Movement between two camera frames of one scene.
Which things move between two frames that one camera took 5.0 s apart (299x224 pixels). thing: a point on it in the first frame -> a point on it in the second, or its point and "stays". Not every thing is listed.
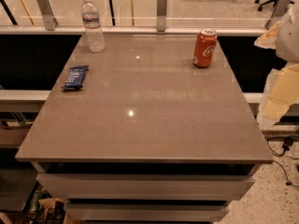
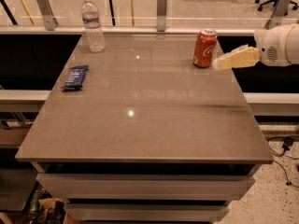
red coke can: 204,48 stays
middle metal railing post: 162,9 stays
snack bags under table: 47,209 stays
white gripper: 288,37 -> 271,46
